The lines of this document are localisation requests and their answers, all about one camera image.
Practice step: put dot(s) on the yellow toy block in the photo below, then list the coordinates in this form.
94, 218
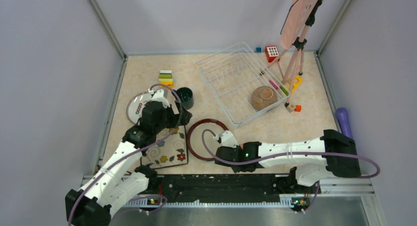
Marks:
297, 81

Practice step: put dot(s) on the dark green ceramic mug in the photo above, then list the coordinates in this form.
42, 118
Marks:
186, 97

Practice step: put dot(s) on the orange and wood toy cubes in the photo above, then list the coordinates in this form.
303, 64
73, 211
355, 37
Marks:
293, 108

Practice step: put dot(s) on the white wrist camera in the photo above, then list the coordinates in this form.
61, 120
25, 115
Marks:
164, 96
227, 139

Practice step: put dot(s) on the stacked colourful toy blocks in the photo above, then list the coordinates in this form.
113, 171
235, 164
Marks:
166, 77

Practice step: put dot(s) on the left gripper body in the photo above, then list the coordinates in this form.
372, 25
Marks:
171, 120

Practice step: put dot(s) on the purple handle tool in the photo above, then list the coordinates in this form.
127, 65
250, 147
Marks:
343, 120

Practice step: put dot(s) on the round white plate red lettering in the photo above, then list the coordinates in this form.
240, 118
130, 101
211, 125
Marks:
135, 106

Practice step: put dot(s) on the pink tripod stand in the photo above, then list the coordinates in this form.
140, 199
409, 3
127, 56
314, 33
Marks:
295, 65

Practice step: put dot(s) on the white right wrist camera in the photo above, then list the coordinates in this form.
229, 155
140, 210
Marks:
227, 139

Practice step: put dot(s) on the square floral ceramic plate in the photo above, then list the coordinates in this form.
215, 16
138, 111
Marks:
168, 153

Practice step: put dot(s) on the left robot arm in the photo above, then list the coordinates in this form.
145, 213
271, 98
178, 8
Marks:
96, 202

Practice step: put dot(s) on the brown speckled ceramic bowl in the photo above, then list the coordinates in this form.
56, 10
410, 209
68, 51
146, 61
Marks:
263, 97

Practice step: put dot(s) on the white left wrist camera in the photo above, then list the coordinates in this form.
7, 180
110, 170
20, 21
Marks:
164, 96

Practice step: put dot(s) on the red toy calculator block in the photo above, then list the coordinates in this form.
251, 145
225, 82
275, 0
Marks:
272, 52

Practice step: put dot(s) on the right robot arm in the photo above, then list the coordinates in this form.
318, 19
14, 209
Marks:
332, 154

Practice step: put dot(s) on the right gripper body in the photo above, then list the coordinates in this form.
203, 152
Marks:
237, 169

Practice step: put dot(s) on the pink perforated board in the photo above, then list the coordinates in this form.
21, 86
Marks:
295, 20

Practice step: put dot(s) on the pink green toy brick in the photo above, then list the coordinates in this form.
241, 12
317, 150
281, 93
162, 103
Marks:
277, 86

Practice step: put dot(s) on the white wire dish rack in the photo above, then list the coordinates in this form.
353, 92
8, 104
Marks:
232, 74

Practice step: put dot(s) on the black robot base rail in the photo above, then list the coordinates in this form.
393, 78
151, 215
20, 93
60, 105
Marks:
269, 183

